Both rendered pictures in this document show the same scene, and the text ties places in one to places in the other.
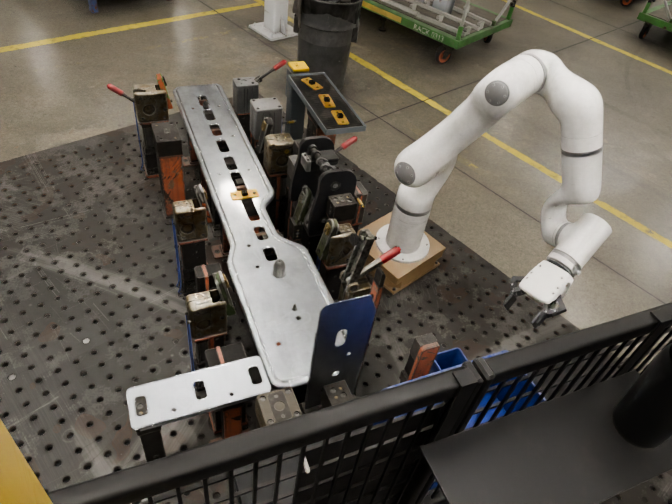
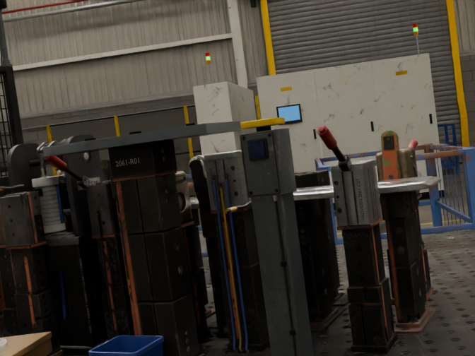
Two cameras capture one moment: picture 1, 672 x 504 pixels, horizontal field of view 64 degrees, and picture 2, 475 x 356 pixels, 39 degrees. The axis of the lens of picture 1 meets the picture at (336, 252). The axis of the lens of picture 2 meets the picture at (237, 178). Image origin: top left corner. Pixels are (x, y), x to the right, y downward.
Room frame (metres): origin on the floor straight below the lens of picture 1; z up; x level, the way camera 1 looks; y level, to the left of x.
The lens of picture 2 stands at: (2.80, -0.47, 1.13)
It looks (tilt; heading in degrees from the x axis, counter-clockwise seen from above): 3 degrees down; 146
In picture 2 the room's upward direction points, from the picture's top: 7 degrees counter-clockwise
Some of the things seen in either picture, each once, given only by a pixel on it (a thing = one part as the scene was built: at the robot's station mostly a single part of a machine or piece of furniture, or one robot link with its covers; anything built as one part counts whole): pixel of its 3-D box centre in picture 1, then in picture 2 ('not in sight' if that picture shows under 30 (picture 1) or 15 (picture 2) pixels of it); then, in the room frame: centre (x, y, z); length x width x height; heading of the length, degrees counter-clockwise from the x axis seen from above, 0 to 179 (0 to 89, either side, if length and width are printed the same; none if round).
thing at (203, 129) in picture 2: (324, 101); (140, 139); (1.63, 0.12, 1.16); 0.37 x 0.14 x 0.02; 29
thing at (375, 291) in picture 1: (364, 338); not in sight; (0.84, -0.11, 0.95); 0.03 x 0.01 x 0.50; 29
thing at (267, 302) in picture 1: (240, 192); (157, 205); (1.28, 0.32, 1.00); 1.38 x 0.22 x 0.02; 29
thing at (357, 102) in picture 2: not in sight; (347, 121); (-4.26, 6.37, 1.22); 2.40 x 0.54 x 2.45; 49
